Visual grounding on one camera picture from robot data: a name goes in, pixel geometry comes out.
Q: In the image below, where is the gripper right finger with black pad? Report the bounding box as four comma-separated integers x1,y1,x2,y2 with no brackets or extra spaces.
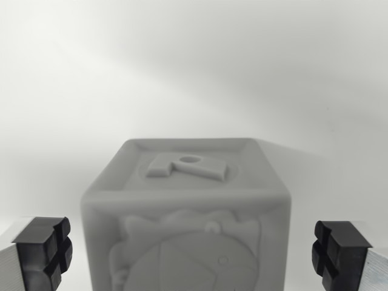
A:
311,220,388,291

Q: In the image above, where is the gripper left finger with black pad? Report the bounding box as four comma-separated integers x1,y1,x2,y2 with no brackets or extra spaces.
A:
0,216,73,291

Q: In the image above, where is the grey embossed rubber cube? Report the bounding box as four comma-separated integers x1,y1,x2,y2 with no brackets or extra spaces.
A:
79,137,292,291

